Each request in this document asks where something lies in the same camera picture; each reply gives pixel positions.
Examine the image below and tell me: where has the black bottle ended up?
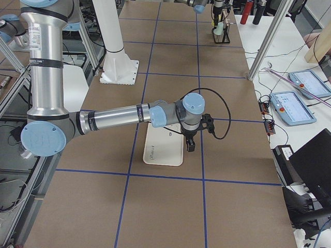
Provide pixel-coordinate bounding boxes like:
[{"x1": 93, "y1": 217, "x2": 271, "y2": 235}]
[{"x1": 252, "y1": 0, "x2": 267, "y2": 25}]

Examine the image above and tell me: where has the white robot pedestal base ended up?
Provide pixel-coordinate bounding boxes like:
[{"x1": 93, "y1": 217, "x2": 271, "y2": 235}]
[{"x1": 93, "y1": 0, "x2": 139, "y2": 85}]

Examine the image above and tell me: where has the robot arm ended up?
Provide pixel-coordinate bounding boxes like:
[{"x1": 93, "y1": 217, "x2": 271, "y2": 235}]
[
  {"x1": 177, "y1": 0, "x2": 233, "y2": 18},
  {"x1": 21, "y1": 1, "x2": 205, "y2": 157}
]

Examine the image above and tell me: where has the black wire cup rack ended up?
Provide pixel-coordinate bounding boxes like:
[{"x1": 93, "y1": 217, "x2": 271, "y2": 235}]
[{"x1": 212, "y1": 10, "x2": 231, "y2": 44}]

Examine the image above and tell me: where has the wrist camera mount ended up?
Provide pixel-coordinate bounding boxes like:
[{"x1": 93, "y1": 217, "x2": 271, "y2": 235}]
[{"x1": 201, "y1": 114, "x2": 215, "y2": 134}]

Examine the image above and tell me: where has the white chair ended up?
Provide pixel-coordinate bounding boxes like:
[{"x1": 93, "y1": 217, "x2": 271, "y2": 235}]
[{"x1": 63, "y1": 65, "x2": 89, "y2": 112}]

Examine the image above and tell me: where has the black laptop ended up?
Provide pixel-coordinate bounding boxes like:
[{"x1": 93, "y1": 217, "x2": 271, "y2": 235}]
[{"x1": 289, "y1": 128, "x2": 330, "y2": 207}]

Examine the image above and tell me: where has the near blue teach pendant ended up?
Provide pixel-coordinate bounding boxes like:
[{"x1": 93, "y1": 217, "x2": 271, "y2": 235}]
[{"x1": 270, "y1": 91, "x2": 317, "y2": 126}]

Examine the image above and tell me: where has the far blue teach pendant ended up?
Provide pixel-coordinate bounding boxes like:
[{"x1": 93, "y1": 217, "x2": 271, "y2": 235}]
[{"x1": 289, "y1": 70, "x2": 330, "y2": 99}]

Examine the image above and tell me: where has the cream rabbit serving tray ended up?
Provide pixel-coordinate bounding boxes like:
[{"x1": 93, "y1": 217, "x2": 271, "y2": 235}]
[{"x1": 143, "y1": 123, "x2": 184, "y2": 166}]

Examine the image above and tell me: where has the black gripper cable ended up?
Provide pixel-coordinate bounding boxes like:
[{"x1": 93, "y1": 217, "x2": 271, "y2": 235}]
[{"x1": 180, "y1": 88, "x2": 232, "y2": 140}]

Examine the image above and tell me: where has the metal rod white stand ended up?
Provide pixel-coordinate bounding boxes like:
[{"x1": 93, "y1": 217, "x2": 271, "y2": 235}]
[{"x1": 266, "y1": 68, "x2": 330, "y2": 107}]

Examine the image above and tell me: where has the blue teach pendant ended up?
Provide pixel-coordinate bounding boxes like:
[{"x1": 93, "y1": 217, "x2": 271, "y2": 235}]
[
  {"x1": 289, "y1": 70, "x2": 330, "y2": 99},
  {"x1": 270, "y1": 91, "x2": 317, "y2": 126}
]

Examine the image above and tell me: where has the mint green cup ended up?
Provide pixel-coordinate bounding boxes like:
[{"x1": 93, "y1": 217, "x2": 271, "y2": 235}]
[{"x1": 213, "y1": 22, "x2": 224, "y2": 36}]

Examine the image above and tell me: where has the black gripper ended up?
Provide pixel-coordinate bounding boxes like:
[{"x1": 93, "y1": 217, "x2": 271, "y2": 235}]
[
  {"x1": 180, "y1": 127, "x2": 198, "y2": 152},
  {"x1": 213, "y1": 0, "x2": 223, "y2": 16}
]

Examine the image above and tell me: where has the aluminium frame post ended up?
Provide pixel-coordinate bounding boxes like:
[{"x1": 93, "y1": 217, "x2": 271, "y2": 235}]
[{"x1": 247, "y1": 0, "x2": 295, "y2": 81}]

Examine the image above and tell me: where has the red bottle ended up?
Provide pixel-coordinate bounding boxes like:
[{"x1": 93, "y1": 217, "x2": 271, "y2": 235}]
[{"x1": 240, "y1": 0, "x2": 254, "y2": 25}]

